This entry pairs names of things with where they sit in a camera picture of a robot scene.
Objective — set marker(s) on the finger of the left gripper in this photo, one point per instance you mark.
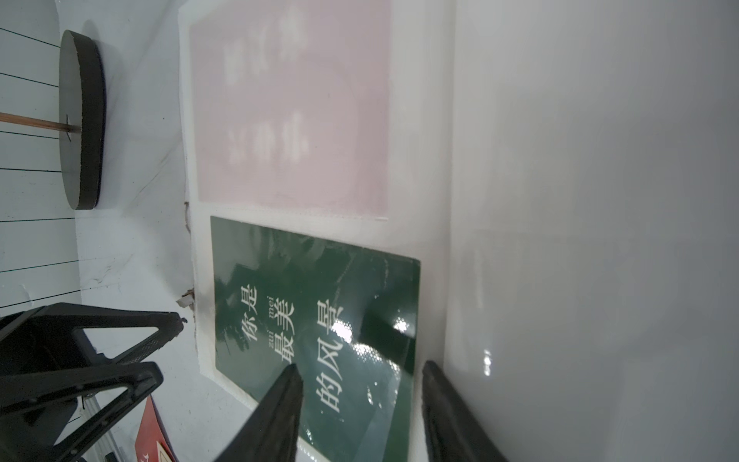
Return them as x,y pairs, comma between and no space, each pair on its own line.
61,336
36,408

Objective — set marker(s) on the metal jewelry stand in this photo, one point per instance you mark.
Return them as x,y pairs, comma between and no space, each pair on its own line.
82,119

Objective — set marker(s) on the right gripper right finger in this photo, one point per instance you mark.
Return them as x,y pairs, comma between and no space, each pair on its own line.
451,431

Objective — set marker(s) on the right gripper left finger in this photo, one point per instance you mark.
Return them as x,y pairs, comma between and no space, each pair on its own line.
271,432

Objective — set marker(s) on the red card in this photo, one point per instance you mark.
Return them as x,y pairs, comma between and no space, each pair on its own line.
151,444

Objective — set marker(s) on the green card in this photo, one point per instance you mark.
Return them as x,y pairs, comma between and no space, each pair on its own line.
346,316

